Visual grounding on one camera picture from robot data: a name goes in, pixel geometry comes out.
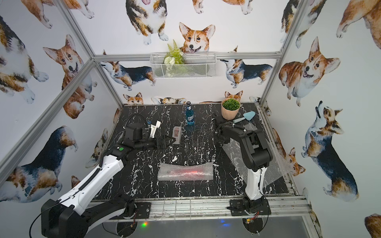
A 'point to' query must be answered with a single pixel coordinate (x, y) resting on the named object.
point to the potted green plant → (230, 107)
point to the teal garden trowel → (248, 115)
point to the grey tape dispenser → (176, 134)
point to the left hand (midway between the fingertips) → (172, 138)
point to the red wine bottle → (186, 172)
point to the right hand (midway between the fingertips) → (219, 139)
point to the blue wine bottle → (189, 114)
